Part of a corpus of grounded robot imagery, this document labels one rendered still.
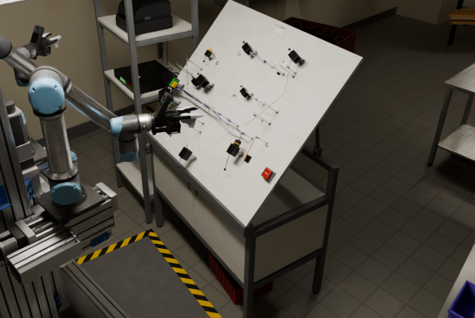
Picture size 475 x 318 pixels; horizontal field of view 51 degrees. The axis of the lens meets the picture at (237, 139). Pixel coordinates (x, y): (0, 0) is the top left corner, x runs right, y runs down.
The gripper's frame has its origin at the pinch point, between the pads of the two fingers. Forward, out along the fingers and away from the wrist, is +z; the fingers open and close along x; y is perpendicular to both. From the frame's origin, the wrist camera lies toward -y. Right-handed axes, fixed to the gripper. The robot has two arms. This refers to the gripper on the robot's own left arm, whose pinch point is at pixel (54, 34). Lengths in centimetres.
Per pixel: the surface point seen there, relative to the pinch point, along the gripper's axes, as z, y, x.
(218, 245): -16, 94, 118
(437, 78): 409, 125, 253
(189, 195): 4, 83, 89
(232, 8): 81, -12, 75
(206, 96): 35, 29, 81
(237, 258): -27, 86, 133
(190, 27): 74, 5, 50
